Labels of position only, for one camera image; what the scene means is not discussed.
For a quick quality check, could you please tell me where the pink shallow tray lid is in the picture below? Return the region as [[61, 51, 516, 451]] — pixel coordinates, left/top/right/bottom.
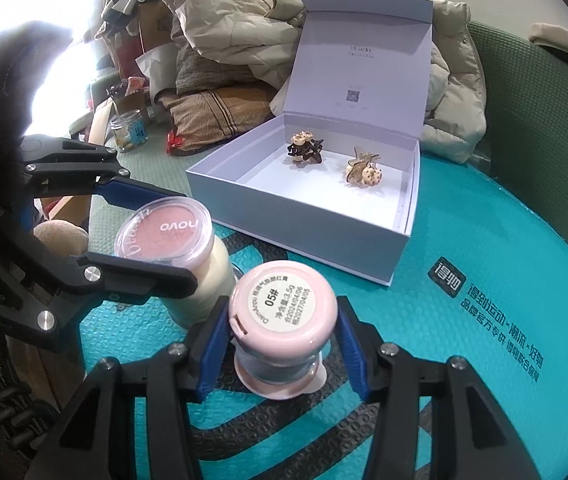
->
[[234, 356, 327, 401]]

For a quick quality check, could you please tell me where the brown striped pillow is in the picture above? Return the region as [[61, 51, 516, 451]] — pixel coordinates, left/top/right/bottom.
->
[[157, 82, 276, 156]]

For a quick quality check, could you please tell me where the beige puffer jacket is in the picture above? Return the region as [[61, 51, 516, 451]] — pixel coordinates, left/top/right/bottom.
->
[[96, 0, 486, 162]]

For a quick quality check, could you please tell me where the green textured cushion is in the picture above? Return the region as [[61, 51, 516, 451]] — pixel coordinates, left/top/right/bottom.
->
[[469, 22, 568, 243]]

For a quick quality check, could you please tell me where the pale blue round jar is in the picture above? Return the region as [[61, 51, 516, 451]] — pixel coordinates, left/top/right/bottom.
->
[[235, 342, 323, 386]]

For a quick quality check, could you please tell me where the small glass jar blue label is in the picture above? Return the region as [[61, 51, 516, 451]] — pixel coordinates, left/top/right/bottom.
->
[[109, 110, 147, 152]]

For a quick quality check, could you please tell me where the pink novo blush compact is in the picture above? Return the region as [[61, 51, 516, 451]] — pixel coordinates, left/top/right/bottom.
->
[[114, 196, 214, 270]]

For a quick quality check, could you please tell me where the dark brown hair claw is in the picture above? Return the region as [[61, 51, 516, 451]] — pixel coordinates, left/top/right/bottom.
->
[[287, 131, 323, 164]]

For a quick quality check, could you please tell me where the gold cream hair claw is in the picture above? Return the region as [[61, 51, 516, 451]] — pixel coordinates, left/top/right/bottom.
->
[[345, 146, 383, 186]]

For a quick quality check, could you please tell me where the grey knit garment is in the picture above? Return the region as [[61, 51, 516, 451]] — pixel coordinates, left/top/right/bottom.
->
[[175, 38, 257, 96]]

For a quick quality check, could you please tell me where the lavender open gift box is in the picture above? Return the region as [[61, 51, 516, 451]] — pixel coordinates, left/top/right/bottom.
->
[[187, 0, 432, 285]]

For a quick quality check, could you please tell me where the pink round compact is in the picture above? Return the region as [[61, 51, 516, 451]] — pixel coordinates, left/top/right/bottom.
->
[[229, 260, 338, 366]]

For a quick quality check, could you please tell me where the cream cylindrical jar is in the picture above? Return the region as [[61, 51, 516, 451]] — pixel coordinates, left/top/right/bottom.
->
[[160, 235, 236, 328]]

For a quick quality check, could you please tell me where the red wrapper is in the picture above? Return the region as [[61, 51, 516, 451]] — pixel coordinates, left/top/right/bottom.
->
[[165, 129, 183, 156]]

